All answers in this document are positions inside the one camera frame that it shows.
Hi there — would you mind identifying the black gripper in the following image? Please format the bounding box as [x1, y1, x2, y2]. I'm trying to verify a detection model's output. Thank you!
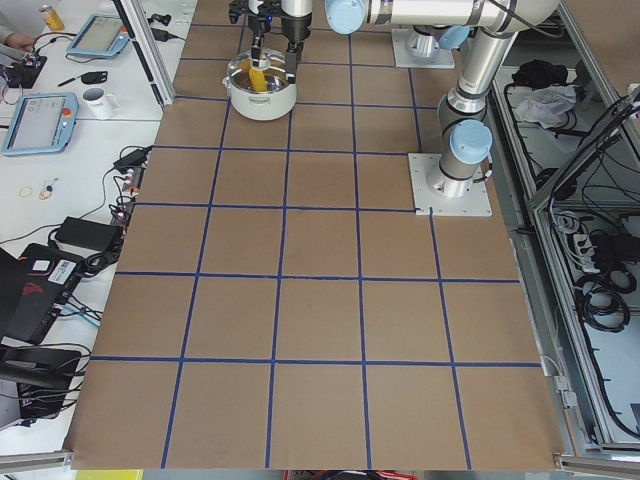
[250, 0, 313, 84]

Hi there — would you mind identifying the yellow toy corn cob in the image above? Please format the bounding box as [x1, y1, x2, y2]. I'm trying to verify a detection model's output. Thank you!
[249, 58, 270, 93]

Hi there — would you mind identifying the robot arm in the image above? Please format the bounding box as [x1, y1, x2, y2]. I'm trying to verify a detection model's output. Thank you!
[229, 1, 511, 198]
[229, 1, 471, 59]

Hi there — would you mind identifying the pale green cooking pot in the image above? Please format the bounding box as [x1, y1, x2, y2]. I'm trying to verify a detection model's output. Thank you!
[223, 48, 297, 121]

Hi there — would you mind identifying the blue teach pendant far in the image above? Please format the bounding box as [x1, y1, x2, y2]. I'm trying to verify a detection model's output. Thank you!
[67, 14, 130, 58]

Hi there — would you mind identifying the blue teach pendant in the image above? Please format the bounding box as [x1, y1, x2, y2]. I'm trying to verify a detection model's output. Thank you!
[67, 14, 130, 58]
[1, 93, 79, 156]

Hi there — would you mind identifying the white mug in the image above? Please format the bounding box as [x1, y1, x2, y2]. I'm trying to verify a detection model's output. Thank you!
[82, 87, 120, 120]

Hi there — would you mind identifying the black power strip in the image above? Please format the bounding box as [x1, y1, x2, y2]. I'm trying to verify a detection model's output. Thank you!
[109, 165, 146, 229]

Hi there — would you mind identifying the orange drink can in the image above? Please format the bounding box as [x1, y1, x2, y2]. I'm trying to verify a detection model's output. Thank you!
[39, 5, 65, 32]

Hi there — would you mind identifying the blue teach pendant near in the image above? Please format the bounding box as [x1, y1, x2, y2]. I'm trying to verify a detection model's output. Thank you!
[1, 93, 79, 156]

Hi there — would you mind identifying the brown paper table mat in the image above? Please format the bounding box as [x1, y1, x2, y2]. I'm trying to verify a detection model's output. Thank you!
[66, 1, 562, 470]

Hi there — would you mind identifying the black power brick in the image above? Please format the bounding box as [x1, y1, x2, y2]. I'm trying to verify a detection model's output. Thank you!
[55, 217, 122, 251]

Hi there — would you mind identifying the white crumpled cloth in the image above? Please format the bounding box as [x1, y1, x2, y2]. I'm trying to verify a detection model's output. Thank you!
[514, 86, 577, 128]

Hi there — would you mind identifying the black laptop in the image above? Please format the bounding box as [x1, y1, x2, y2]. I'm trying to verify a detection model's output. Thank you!
[1, 243, 84, 344]

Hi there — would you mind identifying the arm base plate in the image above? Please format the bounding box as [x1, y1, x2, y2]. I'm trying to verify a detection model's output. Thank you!
[391, 29, 455, 69]
[408, 153, 492, 217]

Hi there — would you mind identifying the aluminium frame post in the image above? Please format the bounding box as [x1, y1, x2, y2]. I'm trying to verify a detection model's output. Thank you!
[113, 0, 175, 108]

